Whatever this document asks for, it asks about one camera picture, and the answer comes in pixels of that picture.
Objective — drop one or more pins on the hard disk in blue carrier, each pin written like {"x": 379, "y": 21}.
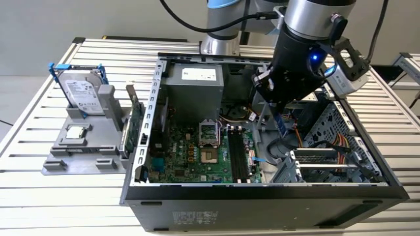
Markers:
{"x": 82, "y": 93}

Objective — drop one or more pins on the small silver wrist camera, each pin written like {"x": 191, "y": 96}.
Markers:
{"x": 279, "y": 14}

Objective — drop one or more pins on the grey power supply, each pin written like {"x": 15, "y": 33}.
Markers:
{"x": 194, "y": 98}

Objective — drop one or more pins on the green motherboard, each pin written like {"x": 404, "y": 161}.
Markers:
{"x": 178, "y": 159}

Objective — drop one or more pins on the black round fan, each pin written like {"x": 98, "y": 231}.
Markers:
{"x": 236, "y": 112}

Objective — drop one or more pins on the black PC case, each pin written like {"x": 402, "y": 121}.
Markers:
{"x": 230, "y": 214}

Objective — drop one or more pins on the black table corner cap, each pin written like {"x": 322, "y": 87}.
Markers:
{"x": 79, "y": 40}
{"x": 355, "y": 52}

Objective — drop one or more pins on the CPU socket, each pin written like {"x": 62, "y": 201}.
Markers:
{"x": 210, "y": 156}

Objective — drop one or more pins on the slatted metal side table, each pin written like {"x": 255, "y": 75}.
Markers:
{"x": 406, "y": 62}

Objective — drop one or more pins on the grey parts rack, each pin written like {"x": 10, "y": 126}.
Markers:
{"x": 98, "y": 134}

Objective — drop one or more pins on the green graphics card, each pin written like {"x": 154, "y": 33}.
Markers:
{"x": 132, "y": 132}

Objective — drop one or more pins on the metal disk bay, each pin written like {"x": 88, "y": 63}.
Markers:
{"x": 286, "y": 169}

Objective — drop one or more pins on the blue expansion slot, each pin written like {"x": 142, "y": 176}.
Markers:
{"x": 158, "y": 164}

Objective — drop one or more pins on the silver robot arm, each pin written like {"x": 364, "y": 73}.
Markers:
{"x": 311, "y": 17}

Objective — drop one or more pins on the silver camera with black bracket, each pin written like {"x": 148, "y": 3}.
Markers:
{"x": 344, "y": 83}

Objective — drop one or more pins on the silver CPU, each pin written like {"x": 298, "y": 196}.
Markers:
{"x": 75, "y": 134}

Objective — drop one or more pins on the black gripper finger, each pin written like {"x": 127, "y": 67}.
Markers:
{"x": 263, "y": 81}
{"x": 288, "y": 86}

